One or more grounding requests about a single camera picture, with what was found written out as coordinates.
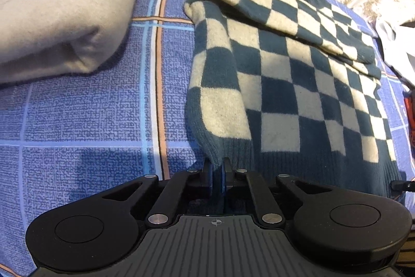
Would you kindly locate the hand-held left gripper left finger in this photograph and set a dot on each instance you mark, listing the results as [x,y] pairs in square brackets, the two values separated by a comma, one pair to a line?
[211,181]

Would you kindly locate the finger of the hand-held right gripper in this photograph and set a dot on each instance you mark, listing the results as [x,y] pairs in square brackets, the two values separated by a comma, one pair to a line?
[403,187]

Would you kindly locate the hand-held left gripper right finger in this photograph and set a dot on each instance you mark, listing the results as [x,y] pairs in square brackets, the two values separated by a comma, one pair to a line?
[223,181]

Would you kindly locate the teal and cream checkered sweater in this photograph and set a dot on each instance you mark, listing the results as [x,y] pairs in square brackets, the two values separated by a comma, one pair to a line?
[291,85]

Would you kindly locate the red object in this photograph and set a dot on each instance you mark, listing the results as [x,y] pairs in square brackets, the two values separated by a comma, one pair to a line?
[410,118]

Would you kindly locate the blue plaid bed sheet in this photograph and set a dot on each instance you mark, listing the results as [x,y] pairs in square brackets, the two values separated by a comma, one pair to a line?
[97,118]

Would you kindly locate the white cloth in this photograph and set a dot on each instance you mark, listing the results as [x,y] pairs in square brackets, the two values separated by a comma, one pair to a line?
[395,46]

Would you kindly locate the folded grey sweater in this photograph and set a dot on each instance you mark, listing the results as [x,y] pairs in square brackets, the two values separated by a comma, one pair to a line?
[58,14]

